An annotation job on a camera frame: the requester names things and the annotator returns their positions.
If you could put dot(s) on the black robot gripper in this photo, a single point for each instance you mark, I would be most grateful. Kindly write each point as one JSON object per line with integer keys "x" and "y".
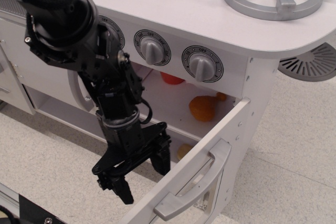
{"x": 128, "y": 147}

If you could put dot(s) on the white toy oven door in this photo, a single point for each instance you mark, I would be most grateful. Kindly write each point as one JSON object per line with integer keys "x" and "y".
{"x": 192, "y": 167}

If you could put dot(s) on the grey oven door handle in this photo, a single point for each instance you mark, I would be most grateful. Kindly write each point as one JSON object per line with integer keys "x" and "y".
{"x": 172, "y": 205}

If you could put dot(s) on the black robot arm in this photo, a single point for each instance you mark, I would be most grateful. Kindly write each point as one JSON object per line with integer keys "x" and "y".
{"x": 67, "y": 34}

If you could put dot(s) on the beige toy bread piece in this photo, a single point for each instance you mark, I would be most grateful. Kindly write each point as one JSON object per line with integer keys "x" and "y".
{"x": 183, "y": 150}

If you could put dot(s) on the orange toy chicken drumstick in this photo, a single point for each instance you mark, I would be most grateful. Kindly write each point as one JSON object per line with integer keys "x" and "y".
{"x": 203, "y": 108}

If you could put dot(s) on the white cupboard door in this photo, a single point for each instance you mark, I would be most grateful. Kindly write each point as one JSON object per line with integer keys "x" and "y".
{"x": 32, "y": 71}

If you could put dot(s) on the black mounting plate with screw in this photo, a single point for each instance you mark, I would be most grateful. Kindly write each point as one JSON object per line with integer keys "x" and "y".
{"x": 32, "y": 213}

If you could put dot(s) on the grey right stove knob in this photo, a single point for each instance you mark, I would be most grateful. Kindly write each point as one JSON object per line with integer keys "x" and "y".
{"x": 202, "y": 64}

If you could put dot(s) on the grey stove knob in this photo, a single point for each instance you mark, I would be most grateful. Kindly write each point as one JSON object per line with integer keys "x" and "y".
{"x": 114, "y": 29}
{"x": 202, "y": 64}
{"x": 152, "y": 47}

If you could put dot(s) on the grey middle stove knob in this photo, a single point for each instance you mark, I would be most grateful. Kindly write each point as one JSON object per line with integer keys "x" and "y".
{"x": 152, "y": 47}

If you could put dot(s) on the white toy kitchen cabinet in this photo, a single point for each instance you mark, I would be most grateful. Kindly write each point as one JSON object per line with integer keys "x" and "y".
{"x": 250, "y": 50}

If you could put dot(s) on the grey left stove knob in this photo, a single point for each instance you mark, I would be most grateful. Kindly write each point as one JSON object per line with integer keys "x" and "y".
{"x": 114, "y": 29}

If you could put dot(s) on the grey slotted round disc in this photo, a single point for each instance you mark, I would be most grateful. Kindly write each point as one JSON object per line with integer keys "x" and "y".
{"x": 315, "y": 65}

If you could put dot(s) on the grey cupboard door handle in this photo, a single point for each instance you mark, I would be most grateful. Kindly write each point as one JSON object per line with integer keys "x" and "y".
{"x": 79, "y": 92}

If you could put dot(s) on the aluminium frame rail corner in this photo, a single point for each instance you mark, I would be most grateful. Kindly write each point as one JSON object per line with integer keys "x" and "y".
{"x": 9, "y": 200}

